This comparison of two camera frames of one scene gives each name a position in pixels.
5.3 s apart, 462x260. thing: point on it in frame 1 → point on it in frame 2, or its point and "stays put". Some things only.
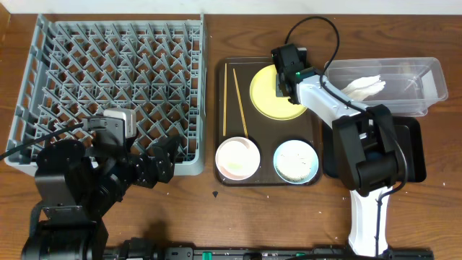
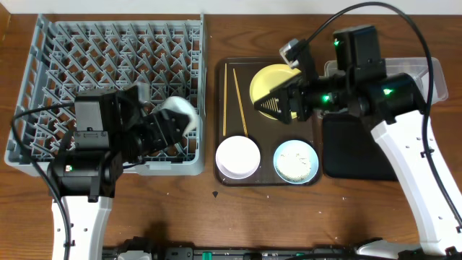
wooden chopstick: x=224 y=101 stays put
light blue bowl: x=295 y=162 stays put
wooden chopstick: x=235 y=77 stays put
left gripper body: x=145 y=169 → x=159 y=128
